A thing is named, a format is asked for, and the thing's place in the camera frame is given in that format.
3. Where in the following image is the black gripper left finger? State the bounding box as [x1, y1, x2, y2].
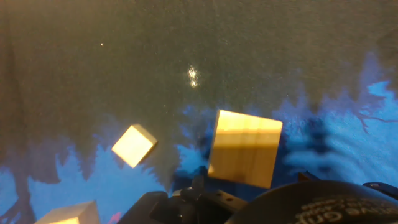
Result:
[118, 174, 248, 224]

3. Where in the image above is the small wooden cube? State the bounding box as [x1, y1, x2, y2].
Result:
[111, 123, 159, 169]

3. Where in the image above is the printed blue landscape mat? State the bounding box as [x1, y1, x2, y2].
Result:
[0, 0, 398, 224]

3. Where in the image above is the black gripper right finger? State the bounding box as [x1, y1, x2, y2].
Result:
[362, 182, 398, 200]

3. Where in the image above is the large wooden cube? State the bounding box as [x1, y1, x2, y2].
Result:
[33, 200, 101, 224]
[207, 109, 284, 190]

